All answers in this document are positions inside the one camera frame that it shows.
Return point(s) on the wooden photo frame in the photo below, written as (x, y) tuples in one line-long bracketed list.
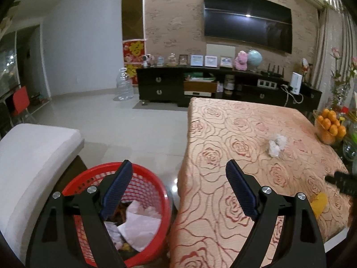
[(226, 61)]

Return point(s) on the black curved television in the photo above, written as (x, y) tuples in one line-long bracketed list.
[(245, 16)]

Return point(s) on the table with rose tablecloth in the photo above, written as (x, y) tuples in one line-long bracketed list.
[(223, 134)]

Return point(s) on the red plastic basket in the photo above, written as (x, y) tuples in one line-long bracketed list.
[(150, 184)]

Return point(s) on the black television cabinet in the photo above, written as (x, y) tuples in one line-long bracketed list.
[(150, 86)]

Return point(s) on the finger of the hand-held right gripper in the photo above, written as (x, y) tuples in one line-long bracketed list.
[(345, 182)]

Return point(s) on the small white paper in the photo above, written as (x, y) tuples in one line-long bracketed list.
[(112, 230)]

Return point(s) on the pile of oranges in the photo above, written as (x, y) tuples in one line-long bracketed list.
[(330, 121)]

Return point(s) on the white photo frame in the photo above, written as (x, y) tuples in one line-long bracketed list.
[(197, 60), (210, 61)]

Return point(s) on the white socket panel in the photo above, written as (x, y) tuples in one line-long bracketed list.
[(267, 83)]

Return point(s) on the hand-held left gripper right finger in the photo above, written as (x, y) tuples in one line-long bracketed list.
[(242, 191)]

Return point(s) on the flat white box device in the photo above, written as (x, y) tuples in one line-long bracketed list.
[(196, 93)]

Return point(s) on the black router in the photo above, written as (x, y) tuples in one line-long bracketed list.
[(272, 72)]

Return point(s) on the green books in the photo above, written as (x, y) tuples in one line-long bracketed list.
[(199, 76)]

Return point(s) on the light blue globe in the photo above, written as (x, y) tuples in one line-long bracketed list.
[(254, 57)]

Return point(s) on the red wall poster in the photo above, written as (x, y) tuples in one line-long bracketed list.
[(134, 58)]

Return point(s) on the white wall panel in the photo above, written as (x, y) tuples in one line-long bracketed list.
[(220, 50)]

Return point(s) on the glass fruit bowl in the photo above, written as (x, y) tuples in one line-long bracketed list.
[(325, 139)]

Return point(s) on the cream jar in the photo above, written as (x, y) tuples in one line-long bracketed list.
[(229, 83)]

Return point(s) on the brown open drawer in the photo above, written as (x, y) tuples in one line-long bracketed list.
[(200, 85)]

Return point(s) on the clear plastic water jug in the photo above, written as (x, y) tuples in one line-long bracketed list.
[(124, 85)]

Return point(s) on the white upright device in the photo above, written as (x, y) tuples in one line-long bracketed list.
[(296, 83)]

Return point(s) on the glass flower vase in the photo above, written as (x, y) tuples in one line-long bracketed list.
[(340, 97)]

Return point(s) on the red chair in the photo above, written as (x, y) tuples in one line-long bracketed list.
[(21, 102)]

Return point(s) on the small red white figurine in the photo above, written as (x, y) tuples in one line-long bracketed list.
[(305, 67)]

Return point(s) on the knotted white tissue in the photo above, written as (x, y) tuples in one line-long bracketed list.
[(276, 143)]

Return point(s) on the white sofa seat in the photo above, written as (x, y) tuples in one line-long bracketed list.
[(30, 159)]

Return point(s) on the clear glass goblet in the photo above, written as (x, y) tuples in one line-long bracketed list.
[(350, 148)]

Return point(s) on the small brown photo frame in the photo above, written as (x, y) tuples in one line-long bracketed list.
[(183, 59)]

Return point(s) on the pink artificial flowers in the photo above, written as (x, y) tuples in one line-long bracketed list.
[(336, 53)]

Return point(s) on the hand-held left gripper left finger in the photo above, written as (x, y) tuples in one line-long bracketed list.
[(117, 192)]

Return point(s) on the striped curtain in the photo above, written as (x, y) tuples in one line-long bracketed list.
[(332, 33)]

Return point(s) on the pink plush toy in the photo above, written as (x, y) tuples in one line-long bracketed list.
[(241, 60)]

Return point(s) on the glass snow globe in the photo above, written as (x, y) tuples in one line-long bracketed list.
[(172, 60)]

